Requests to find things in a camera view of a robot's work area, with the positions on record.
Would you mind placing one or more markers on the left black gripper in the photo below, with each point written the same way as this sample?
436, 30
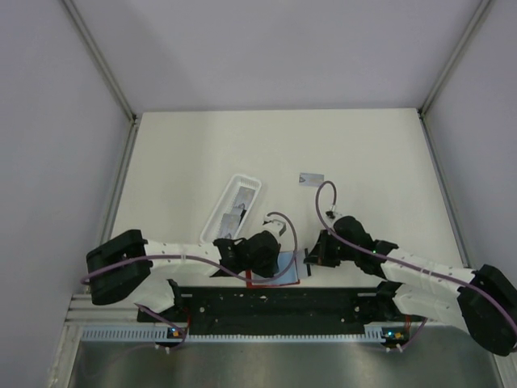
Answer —
271, 268

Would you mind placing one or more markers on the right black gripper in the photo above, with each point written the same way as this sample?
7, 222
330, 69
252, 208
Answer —
320, 255

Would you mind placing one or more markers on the red leather card holder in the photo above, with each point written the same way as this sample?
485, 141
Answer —
287, 273

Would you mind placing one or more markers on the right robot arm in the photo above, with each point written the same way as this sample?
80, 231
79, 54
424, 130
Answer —
480, 302

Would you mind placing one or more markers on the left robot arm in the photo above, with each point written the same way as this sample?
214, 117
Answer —
141, 271

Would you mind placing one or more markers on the silver card on table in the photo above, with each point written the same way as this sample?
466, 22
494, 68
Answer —
311, 179

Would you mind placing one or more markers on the white plastic basket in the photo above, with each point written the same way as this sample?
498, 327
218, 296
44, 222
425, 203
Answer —
224, 205

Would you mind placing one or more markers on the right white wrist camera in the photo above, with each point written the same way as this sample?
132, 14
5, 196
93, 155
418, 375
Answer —
333, 214

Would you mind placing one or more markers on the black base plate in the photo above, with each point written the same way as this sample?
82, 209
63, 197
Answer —
283, 310

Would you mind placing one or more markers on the white slotted cable duct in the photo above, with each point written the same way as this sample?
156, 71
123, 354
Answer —
372, 333

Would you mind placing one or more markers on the aluminium frame rail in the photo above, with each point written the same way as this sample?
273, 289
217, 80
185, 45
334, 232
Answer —
82, 311

